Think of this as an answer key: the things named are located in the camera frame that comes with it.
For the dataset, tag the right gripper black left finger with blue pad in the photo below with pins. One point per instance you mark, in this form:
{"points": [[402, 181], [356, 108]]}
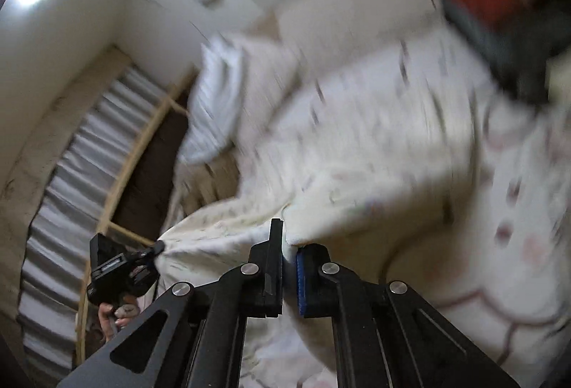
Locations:
{"points": [[193, 336]]}

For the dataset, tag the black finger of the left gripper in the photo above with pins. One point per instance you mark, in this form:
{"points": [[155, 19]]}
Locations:
{"points": [[154, 250]]}

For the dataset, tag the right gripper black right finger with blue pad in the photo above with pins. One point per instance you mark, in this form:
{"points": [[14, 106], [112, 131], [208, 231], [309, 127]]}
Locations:
{"points": [[387, 335]]}

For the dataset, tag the white floral garment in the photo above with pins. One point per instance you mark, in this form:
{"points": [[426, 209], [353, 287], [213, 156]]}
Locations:
{"points": [[378, 162]]}

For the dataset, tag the person's left hand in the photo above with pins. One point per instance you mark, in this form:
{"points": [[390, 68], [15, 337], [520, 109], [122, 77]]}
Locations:
{"points": [[112, 320]]}

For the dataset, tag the grey white striped curtain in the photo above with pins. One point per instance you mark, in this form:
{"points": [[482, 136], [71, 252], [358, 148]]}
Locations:
{"points": [[57, 247]]}

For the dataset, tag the olive brown crumpled garment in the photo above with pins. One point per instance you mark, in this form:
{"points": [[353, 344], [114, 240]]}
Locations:
{"points": [[203, 184]]}

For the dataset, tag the pink bear print bedsheet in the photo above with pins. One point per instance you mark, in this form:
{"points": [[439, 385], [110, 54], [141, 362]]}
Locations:
{"points": [[515, 304]]}

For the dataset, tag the light blue crumpled cloth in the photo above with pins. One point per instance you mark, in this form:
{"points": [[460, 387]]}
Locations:
{"points": [[215, 103]]}

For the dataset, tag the beige fuzzy pillow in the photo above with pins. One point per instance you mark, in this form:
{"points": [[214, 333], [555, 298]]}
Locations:
{"points": [[271, 74]]}

